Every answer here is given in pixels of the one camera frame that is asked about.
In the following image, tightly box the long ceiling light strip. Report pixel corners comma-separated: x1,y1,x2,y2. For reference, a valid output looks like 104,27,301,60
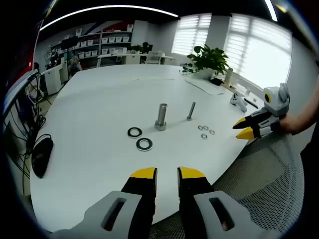
39,5,179,30

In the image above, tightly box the short ceiling light strip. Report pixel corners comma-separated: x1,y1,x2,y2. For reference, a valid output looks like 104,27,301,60
264,0,279,22

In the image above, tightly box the large threaded steel stud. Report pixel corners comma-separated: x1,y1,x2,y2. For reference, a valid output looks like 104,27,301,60
154,103,168,131

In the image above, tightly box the grey mesh office chair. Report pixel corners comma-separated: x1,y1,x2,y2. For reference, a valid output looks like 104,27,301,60
149,134,306,239

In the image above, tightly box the person's dark clothing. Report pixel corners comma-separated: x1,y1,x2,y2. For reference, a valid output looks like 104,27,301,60
299,119,319,180

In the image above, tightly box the small threaded steel stud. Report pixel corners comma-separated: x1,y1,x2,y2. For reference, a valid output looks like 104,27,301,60
186,102,196,122

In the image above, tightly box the white game controller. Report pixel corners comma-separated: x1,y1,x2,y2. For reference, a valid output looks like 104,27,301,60
229,92,248,112

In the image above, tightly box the white background desk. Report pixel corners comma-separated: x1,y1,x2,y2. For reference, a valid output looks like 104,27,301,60
97,53,175,68

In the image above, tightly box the tangle of black cables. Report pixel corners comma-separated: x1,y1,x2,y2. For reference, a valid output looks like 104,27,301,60
21,72,49,140

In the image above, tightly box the green potted plant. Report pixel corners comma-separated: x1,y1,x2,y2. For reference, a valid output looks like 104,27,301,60
186,44,230,80

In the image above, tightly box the black pen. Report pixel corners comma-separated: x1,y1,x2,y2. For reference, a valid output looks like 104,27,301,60
244,98,260,109

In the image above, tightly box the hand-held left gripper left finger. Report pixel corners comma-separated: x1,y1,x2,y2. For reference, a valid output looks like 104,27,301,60
51,167,158,239

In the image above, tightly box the white storage shelf with bins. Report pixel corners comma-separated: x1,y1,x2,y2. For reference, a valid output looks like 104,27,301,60
49,24,134,68

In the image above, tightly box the black computer mouse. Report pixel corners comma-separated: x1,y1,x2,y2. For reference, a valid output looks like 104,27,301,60
32,136,54,179

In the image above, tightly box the white side cabinet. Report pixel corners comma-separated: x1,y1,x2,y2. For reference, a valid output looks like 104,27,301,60
39,63,70,97

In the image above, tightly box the window with blinds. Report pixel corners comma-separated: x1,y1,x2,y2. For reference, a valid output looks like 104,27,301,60
171,13,292,88

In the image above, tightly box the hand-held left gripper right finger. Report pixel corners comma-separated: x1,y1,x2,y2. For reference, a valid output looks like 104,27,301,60
177,166,282,239

